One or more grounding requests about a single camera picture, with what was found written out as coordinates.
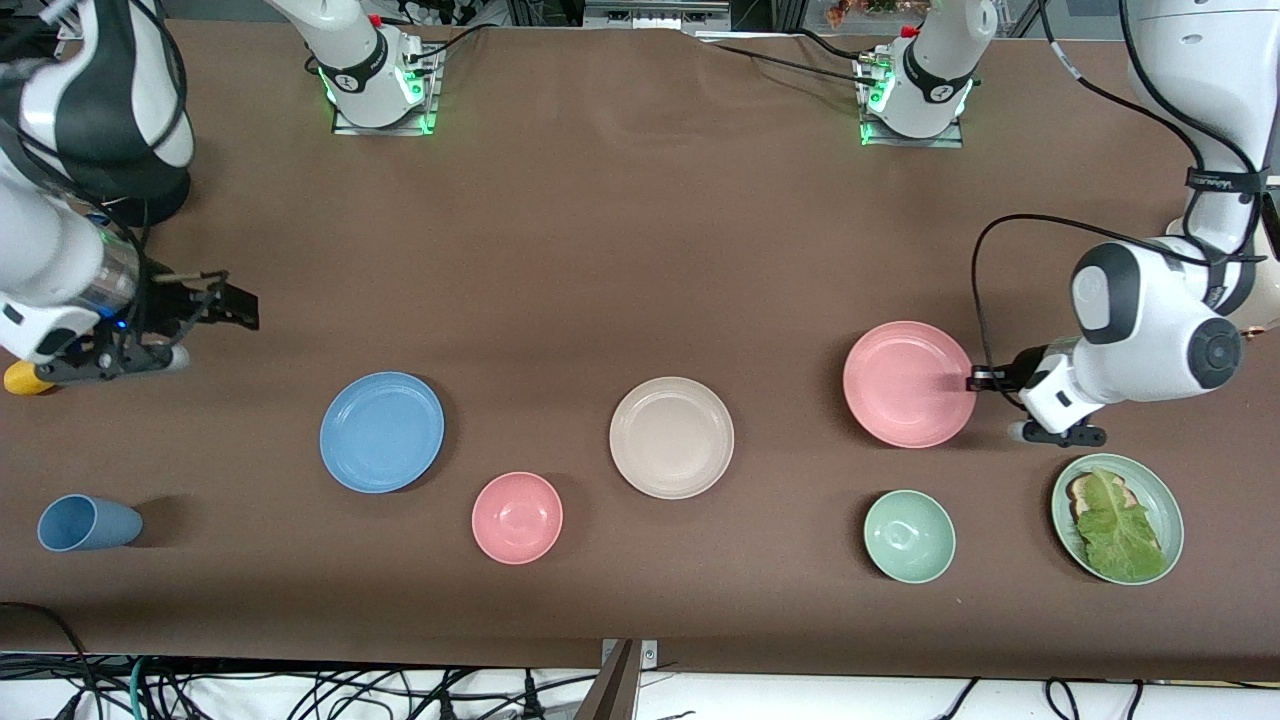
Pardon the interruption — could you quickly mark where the pink shallow plate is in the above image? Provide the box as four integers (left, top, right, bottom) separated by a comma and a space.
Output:
843, 321, 978, 449

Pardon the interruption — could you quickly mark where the blue shallow plate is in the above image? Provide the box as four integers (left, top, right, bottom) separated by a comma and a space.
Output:
320, 372, 445, 494

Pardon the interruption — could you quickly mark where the toasted bread slice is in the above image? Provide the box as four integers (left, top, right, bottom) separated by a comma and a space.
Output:
1066, 474, 1136, 521

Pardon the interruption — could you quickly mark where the yellow lemon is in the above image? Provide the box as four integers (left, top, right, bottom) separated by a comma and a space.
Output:
3, 360, 56, 397

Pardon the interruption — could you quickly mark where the small green bowl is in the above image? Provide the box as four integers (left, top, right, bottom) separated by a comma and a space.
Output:
864, 489, 957, 584

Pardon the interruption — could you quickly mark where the green lettuce leaf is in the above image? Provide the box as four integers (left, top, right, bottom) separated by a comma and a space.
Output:
1076, 468, 1169, 583

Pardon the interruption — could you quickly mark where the green plate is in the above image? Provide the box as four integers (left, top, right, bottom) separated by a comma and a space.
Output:
1051, 454, 1185, 586

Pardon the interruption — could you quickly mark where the blue cup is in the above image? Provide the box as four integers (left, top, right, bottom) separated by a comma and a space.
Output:
37, 494, 143, 553

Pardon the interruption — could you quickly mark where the beige toaster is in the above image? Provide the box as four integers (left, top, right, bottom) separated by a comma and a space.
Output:
1240, 185, 1280, 339

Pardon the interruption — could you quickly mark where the beige shallow plate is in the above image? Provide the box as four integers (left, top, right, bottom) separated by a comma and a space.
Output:
609, 377, 735, 500

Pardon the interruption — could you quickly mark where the small pink bowl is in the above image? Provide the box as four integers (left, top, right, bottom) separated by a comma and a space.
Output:
472, 472, 564, 565

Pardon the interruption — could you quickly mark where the colourful packet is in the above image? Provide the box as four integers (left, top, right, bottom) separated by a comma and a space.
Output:
825, 0, 906, 26

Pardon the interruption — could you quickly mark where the dark mounting beam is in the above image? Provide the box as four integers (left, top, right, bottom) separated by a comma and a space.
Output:
572, 638, 643, 720

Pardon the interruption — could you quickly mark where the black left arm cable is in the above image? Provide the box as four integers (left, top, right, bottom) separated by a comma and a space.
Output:
972, 213, 1251, 411

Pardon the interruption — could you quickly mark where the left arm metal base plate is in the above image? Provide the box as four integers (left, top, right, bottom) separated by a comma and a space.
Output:
858, 55, 966, 149

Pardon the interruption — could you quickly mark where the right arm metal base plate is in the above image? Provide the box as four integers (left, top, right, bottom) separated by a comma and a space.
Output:
332, 40, 442, 137

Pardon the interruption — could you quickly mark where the black base cable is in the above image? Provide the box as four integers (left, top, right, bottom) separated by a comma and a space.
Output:
788, 27, 866, 63
405, 20, 501, 63
700, 36, 866, 87

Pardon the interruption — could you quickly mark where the grey metal rail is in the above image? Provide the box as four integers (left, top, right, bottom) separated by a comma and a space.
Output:
585, 0, 731, 31

